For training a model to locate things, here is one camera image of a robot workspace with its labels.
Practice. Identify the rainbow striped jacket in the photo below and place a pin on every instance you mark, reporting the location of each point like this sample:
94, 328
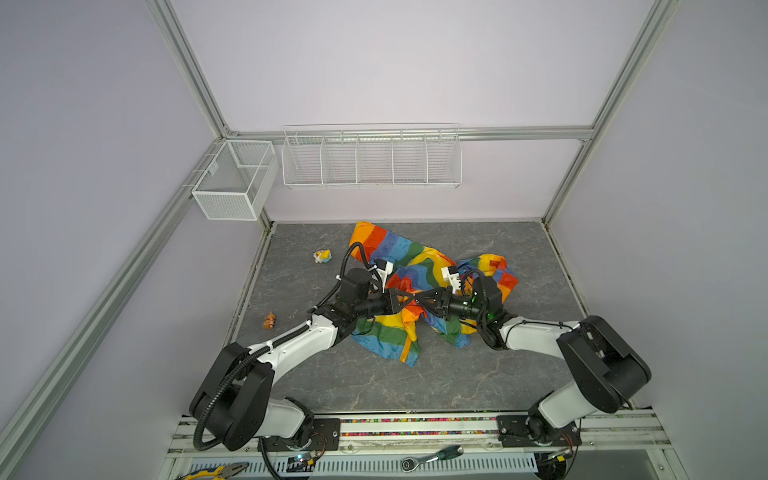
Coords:
418, 268

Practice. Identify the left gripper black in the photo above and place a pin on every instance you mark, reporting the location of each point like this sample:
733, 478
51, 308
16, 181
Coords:
391, 300

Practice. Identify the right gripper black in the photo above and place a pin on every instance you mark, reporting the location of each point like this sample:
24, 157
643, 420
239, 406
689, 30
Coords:
442, 304

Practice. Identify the long white wire basket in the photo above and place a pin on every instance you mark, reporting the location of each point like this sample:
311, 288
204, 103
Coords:
372, 155

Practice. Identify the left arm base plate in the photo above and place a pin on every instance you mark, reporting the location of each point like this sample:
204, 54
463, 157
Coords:
324, 434

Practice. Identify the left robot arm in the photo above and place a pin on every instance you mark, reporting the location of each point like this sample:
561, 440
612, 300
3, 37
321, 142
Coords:
234, 403

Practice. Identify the white slotted cable duct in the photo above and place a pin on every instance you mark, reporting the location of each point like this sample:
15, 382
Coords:
390, 466

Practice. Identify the small orange toy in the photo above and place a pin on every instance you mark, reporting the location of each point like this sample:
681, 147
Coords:
270, 321

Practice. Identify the yellow handled pliers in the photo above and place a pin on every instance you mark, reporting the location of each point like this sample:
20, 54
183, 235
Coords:
222, 472

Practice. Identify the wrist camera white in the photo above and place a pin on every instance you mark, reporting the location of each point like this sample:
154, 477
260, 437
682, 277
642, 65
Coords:
453, 276
381, 270

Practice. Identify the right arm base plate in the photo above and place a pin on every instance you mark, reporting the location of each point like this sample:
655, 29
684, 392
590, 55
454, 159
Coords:
522, 430

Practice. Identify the small yellow duck toy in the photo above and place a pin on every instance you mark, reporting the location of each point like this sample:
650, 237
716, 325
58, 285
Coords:
322, 256

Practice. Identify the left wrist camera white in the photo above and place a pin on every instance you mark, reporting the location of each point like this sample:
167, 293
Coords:
381, 270

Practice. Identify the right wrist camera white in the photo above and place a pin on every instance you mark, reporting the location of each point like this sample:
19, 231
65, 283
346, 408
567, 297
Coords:
453, 276

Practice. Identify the white mesh box basket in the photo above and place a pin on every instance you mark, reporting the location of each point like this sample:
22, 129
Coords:
236, 182

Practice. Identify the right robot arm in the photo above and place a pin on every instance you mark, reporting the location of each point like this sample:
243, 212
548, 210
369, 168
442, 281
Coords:
605, 371

